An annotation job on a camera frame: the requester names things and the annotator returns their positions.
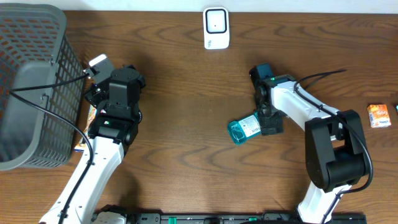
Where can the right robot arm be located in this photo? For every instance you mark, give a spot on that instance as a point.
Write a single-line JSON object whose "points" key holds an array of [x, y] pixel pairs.
{"points": [[336, 156]]}

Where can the grey plastic mesh basket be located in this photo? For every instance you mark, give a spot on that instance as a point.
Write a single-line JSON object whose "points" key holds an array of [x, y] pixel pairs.
{"points": [[37, 60]]}

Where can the white barcode scanner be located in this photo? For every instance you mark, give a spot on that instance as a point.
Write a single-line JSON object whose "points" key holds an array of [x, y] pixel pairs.
{"points": [[216, 28]]}

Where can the small orange snack packet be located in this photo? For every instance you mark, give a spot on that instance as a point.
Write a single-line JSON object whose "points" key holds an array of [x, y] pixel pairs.
{"points": [[378, 116]]}

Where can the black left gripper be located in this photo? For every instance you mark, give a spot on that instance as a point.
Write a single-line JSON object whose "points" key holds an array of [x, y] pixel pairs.
{"points": [[98, 92]]}

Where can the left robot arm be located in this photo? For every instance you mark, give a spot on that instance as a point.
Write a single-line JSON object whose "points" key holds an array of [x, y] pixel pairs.
{"points": [[109, 137]]}

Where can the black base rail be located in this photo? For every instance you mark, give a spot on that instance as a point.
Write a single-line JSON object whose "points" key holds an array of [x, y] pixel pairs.
{"points": [[155, 218]]}

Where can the yellow snack chip bag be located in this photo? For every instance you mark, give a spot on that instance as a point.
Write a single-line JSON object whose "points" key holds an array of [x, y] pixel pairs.
{"points": [[81, 144]]}

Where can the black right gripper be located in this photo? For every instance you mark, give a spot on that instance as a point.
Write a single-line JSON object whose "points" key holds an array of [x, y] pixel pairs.
{"points": [[275, 121]]}

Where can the teal mouthwash bottle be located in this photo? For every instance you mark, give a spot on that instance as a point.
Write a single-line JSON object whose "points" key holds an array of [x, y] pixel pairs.
{"points": [[242, 130]]}

